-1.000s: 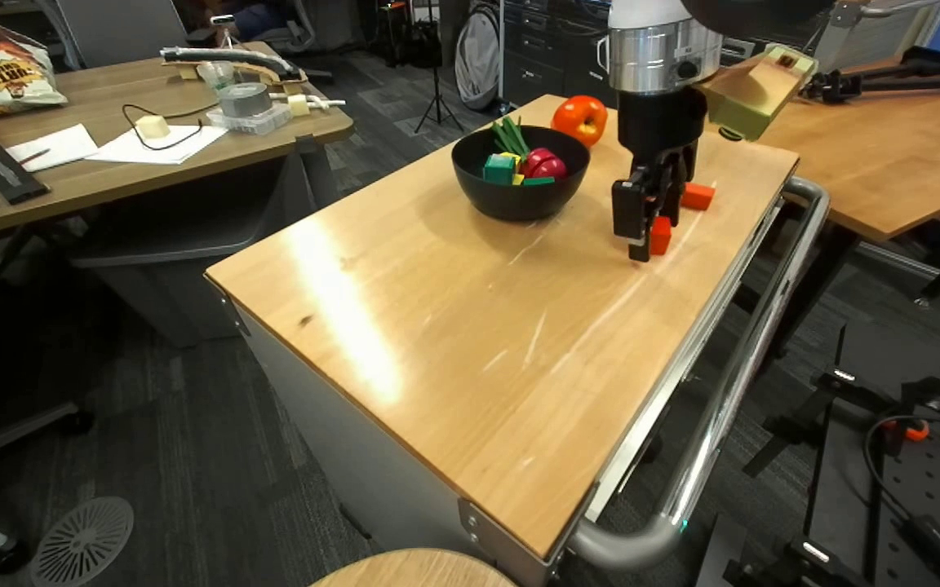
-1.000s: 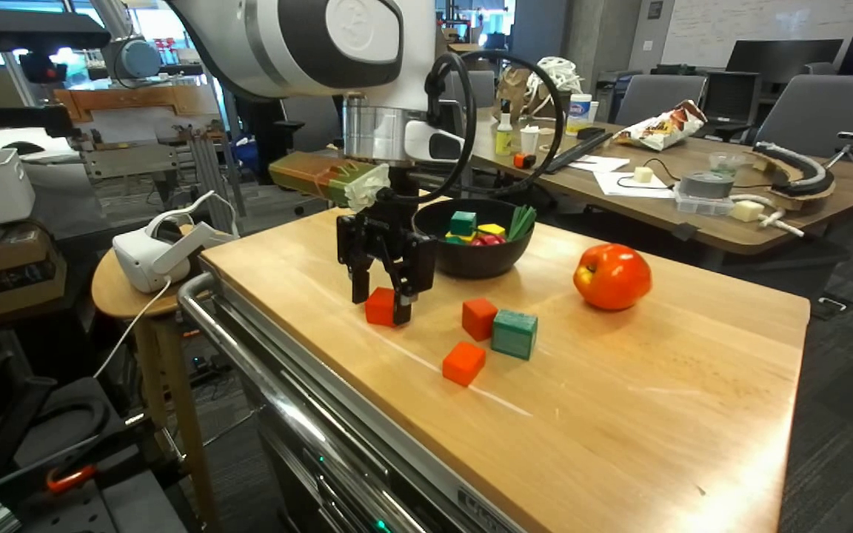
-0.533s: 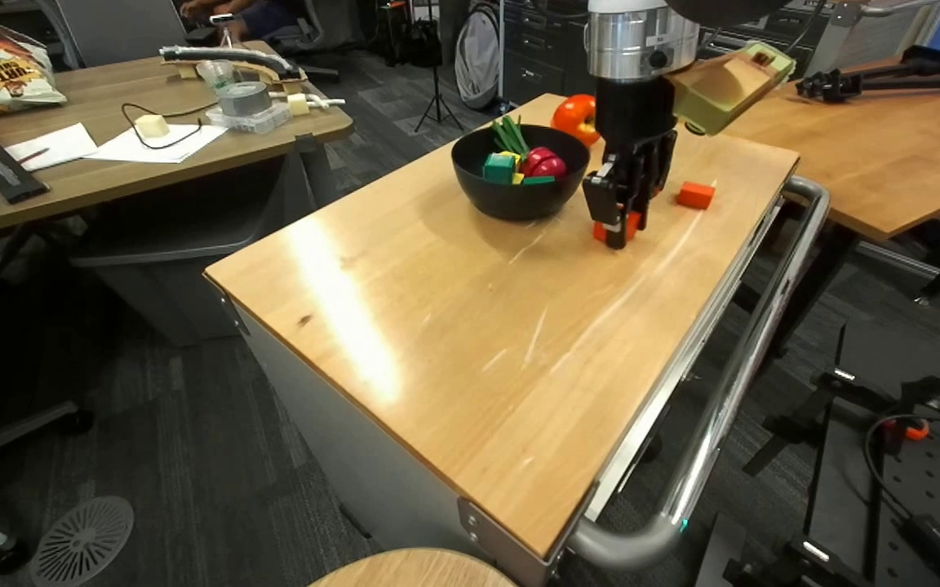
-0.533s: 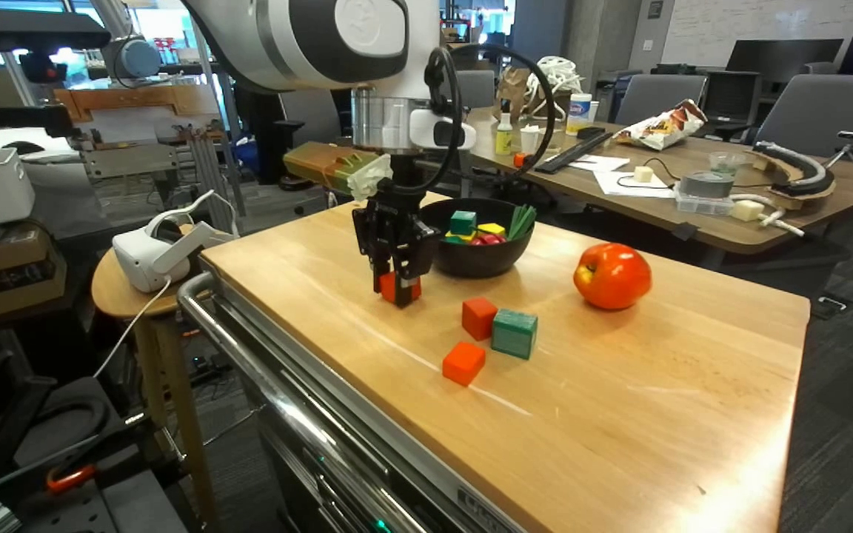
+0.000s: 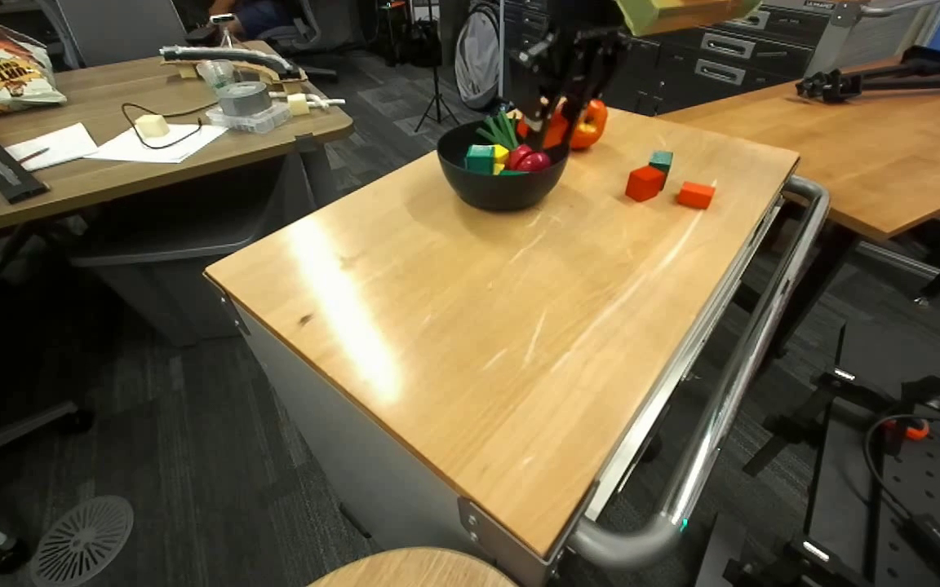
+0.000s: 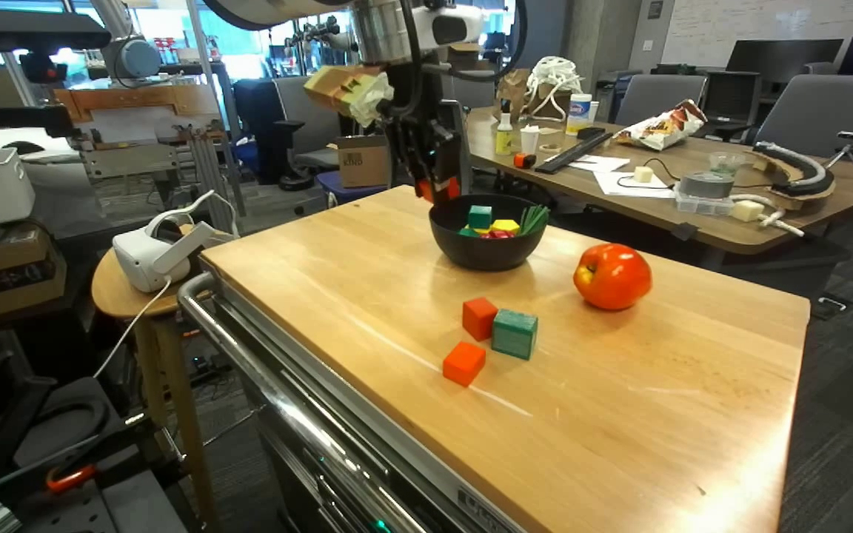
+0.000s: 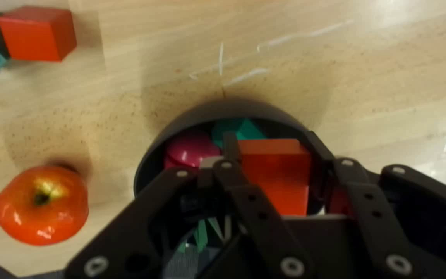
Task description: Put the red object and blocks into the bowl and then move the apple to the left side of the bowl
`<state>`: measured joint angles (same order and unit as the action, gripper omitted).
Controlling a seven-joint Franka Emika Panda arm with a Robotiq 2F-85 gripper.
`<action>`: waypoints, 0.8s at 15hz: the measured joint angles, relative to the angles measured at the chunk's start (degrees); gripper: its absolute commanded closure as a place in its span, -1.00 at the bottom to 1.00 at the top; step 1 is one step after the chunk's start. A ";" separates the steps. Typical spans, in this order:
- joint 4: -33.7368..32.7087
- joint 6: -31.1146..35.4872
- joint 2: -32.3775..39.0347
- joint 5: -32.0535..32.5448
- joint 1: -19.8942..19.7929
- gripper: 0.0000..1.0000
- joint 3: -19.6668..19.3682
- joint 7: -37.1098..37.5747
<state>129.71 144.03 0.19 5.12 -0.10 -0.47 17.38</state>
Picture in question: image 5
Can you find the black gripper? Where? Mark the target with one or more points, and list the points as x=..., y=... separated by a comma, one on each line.
x=578, y=27

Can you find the red radish toy green leaves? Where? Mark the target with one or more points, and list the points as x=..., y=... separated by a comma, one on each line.
x=529, y=160

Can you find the yellow wooden block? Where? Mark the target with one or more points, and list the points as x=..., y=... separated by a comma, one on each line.
x=502, y=160

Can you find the teal wooden block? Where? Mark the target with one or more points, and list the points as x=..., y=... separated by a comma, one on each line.
x=661, y=160

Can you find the black bowl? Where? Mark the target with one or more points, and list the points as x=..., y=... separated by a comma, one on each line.
x=498, y=193

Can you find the small white object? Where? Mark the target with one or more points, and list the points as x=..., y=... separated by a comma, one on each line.
x=151, y=126

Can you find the round standing fan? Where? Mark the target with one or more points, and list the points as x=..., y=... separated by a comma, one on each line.
x=478, y=43

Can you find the black drawer cabinets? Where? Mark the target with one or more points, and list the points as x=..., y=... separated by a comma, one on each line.
x=731, y=60

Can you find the white power adapter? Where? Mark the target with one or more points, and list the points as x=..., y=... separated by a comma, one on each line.
x=312, y=102

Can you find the grey plastic bin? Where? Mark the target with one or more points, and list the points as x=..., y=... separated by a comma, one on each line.
x=872, y=27

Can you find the black tripod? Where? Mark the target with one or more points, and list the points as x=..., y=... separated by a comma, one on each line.
x=884, y=79

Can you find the curved black headband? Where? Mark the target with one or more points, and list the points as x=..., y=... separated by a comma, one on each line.
x=231, y=60

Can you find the large wooden table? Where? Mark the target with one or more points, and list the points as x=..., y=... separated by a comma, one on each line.
x=904, y=151

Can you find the white paper sheet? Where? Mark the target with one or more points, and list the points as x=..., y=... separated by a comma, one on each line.
x=161, y=146
x=48, y=147

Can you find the wooden office desk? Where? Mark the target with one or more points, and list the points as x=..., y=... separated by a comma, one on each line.
x=163, y=180

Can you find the metal tool cart body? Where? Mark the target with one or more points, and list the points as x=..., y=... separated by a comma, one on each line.
x=329, y=436

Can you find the grey office chair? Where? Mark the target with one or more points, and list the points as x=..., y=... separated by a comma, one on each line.
x=122, y=27

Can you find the orange clamp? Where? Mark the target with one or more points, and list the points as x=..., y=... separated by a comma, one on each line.
x=909, y=431

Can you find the round wooden stool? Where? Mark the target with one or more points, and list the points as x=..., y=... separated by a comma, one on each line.
x=417, y=572

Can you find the snack chip bag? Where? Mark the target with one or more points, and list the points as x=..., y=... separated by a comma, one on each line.
x=7, y=73

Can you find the round perforated floor disc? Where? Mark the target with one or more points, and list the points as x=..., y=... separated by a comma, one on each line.
x=81, y=543

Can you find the black stand frame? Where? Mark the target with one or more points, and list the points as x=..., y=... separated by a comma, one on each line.
x=839, y=379

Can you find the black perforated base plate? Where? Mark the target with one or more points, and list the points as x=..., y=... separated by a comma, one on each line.
x=927, y=511

